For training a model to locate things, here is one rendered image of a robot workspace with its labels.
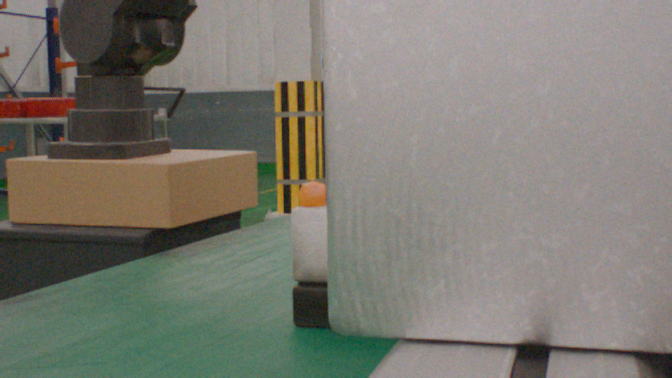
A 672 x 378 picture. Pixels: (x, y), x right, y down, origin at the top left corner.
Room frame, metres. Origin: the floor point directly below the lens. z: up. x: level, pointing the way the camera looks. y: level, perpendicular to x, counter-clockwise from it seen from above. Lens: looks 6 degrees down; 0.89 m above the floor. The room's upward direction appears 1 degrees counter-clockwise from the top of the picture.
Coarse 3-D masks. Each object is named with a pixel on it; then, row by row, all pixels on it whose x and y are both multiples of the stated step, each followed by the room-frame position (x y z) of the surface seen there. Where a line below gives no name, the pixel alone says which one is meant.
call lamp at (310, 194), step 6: (306, 186) 0.43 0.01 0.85; (312, 186) 0.43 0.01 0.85; (318, 186) 0.43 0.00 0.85; (324, 186) 0.43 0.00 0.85; (300, 192) 0.43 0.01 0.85; (306, 192) 0.43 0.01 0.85; (312, 192) 0.43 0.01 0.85; (318, 192) 0.43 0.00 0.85; (324, 192) 0.43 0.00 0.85; (300, 198) 0.43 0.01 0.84; (306, 198) 0.43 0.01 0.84; (312, 198) 0.43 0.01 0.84; (318, 198) 0.43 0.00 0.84; (324, 198) 0.43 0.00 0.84; (300, 204) 0.43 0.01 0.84; (306, 204) 0.43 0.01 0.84; (312, 204) 0.43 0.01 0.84; (318, 204) 0.43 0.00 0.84; (324, 204) 0.43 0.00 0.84
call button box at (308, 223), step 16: (304, 208) 0.43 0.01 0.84; (320, 208) 0.42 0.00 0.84; (304, 224) 0.42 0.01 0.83; (320, 224) 0.42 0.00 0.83; (304, 240) 0.42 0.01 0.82; (320, 240) 0.42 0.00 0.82; (304, 256) 0.42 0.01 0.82; (320, 256) 0.42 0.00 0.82; (304, 272) 0.42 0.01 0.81; (320, 272) 0.42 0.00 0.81; (304, 288) 0.42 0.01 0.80; (320, 288) 0.42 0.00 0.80; (304, 304) 0.42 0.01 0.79; (320, 304) 0.42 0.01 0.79; (304, 320) 0.42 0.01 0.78; (320, 320) 0.42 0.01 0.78
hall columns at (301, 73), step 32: (288, 0) 7.00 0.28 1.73; (320, 0) 7.20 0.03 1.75; (288, 32) 7.01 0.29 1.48; (320, 32) 7.19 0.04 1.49; (288, 64) 7.01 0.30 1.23; (320, 64) 7.19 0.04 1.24; (288, 96) 6.99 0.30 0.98; (320, 96) 7.09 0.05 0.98; (288, 128) 6.99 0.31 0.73; (320, 128) 7.08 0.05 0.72; (288, 160) 6.99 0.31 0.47; (320, 160) 7.07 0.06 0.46; (288, 192) 7.00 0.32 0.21
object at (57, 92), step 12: (0, 12) 10.27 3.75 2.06; (48, 12) 11.16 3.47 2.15; (48, 24) 11.15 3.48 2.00; (48, 36) 11.14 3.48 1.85; (48, 48) 11.13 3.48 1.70; (48, 60) 11.13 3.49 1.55; (60, 60) 11.16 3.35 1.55; (0, 72) 10.25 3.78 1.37; (60, 72) 11.15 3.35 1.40; (60, 84) 11.15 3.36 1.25; (60, 96) 11.14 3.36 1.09; (60, 132) 11.11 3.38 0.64; (12, 144) 9.42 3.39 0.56; (0, 192) 9.49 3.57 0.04
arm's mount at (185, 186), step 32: (32, 160) 0.85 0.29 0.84; (64, 160) 0.84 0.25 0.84; (96, 160) 0.84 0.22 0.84; (128, 160) 0.84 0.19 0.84; (160, 160) 0.84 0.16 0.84; (192, 160) 0.84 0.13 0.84; (224, 160) 0.90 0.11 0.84; (256, 160) 0.97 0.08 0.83; (32, 192) 0.85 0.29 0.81; (64, 192) 0.84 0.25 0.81; (96, 192) 0.83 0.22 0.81; (128, 192) 0.81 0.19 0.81; (160, 192) 0.80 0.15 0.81; (192, 192) 0.84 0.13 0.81; (224, 192) 0.90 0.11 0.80; (256, 192) 0.97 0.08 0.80; (64, 224) 0.84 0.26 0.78; (96, 224) 0.83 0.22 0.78; (128, 224) 0.81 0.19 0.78; (160, 224) 0.80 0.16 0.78
